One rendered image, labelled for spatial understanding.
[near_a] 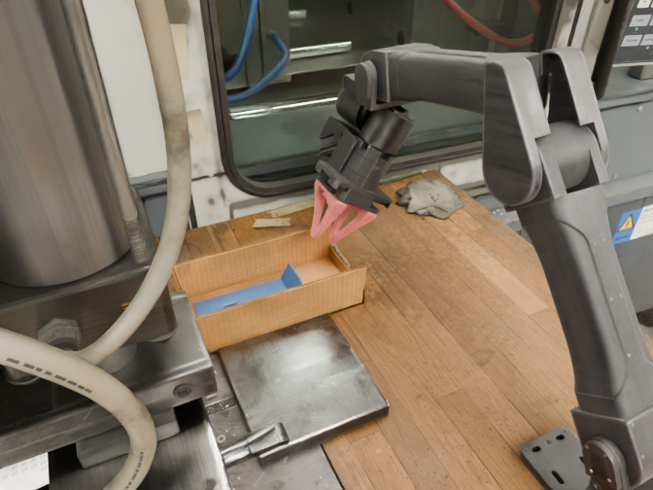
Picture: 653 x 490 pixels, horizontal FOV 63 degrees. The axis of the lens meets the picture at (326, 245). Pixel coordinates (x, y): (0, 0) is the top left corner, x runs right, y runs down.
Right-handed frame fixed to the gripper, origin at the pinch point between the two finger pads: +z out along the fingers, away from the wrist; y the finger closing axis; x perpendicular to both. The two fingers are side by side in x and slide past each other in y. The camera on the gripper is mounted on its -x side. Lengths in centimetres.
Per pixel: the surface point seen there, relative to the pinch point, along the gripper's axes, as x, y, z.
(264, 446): 27.2, 14.4, 11.7
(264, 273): -5.7, 1.9, 11.5
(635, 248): -26, -128, -16
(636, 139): -26, -91, -40
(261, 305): 5.9, 7.7, 9.8
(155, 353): 30.7, 30.8, -1.0
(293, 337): 9.5, 3.1, 11.6
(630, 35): -16, -52, -52
